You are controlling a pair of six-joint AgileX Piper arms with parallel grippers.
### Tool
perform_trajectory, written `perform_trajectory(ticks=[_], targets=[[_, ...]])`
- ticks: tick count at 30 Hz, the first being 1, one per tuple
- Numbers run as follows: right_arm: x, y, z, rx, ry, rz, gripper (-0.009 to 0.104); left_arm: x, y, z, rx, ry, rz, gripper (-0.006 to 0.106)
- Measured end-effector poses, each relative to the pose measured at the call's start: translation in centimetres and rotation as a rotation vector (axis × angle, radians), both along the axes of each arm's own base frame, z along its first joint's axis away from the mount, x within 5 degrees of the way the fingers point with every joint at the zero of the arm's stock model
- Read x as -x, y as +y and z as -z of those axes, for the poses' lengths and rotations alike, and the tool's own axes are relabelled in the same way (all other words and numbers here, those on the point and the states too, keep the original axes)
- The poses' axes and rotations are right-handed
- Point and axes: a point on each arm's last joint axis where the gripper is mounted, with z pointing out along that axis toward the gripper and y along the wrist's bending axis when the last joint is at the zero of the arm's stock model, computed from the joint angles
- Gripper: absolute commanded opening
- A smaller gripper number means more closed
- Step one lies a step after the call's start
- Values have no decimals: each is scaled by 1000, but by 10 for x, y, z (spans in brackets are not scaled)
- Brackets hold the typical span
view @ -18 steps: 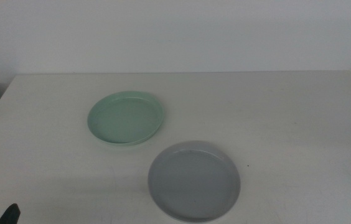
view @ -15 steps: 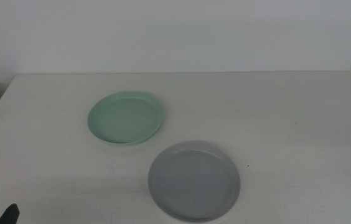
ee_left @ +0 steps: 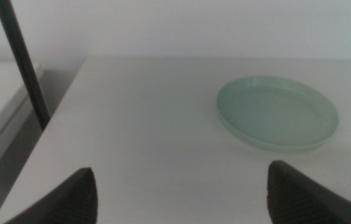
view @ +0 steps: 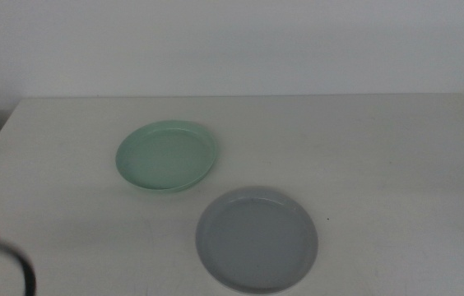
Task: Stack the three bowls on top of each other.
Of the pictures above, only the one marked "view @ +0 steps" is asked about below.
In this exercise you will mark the pale green shallow bowl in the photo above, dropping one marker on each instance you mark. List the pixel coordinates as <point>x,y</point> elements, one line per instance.
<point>166,158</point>

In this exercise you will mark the grey shallow bowl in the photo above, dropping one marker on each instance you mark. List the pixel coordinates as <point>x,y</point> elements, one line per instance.
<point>256,240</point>

